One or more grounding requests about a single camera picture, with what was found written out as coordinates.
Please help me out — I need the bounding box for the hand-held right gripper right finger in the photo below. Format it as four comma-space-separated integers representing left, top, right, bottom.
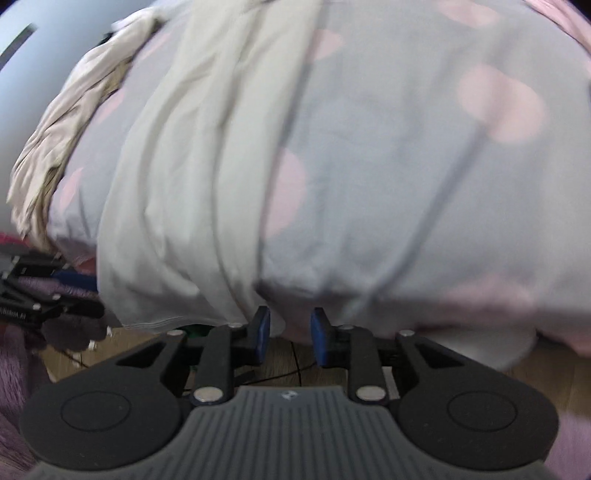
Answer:
310, 307, 465, 406

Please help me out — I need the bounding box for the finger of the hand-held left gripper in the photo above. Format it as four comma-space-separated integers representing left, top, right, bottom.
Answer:
60, 300, 105, 319
52, 271, 100, 293

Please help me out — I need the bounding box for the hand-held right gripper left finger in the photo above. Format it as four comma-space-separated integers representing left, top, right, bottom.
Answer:
115, 306, 271, 407

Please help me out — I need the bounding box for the pale grey shirt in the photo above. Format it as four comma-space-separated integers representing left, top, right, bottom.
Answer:
97, 0, 333, 337

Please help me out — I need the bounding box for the beige garment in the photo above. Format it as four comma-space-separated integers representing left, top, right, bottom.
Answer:
7, 9, 160, 247

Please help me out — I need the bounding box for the grey wall switch strip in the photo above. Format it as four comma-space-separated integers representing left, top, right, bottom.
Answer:
0, 23, 38, 65

